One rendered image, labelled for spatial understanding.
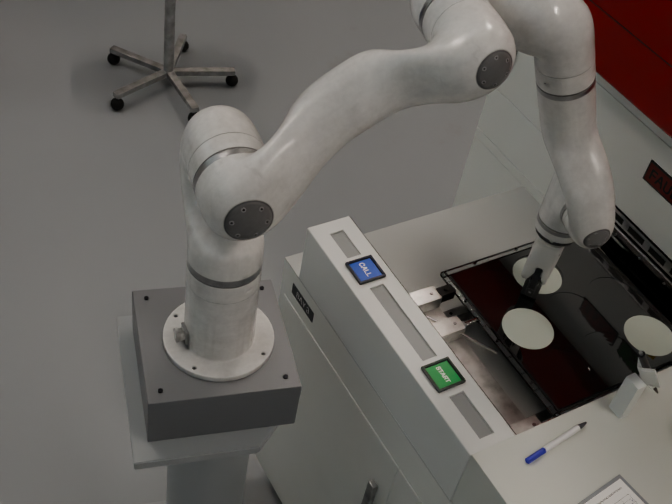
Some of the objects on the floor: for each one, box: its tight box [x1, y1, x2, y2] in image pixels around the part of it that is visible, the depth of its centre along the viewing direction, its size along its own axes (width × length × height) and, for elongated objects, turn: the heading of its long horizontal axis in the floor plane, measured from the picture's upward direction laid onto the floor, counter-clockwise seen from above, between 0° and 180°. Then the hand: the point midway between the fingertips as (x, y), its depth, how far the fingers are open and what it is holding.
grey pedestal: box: [117, 315, 302, 504], centre depth 197 cm, size 51×44×82 cm
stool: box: [107, 0, 238, 121], centre depth 345 cm, size 49×51×54 cm
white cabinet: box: [255, 259, 452, 504], centre depth 210 cm, size 64×96×82 cm, turn 21°
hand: (532, 286), depth 184 cm, fingers closed
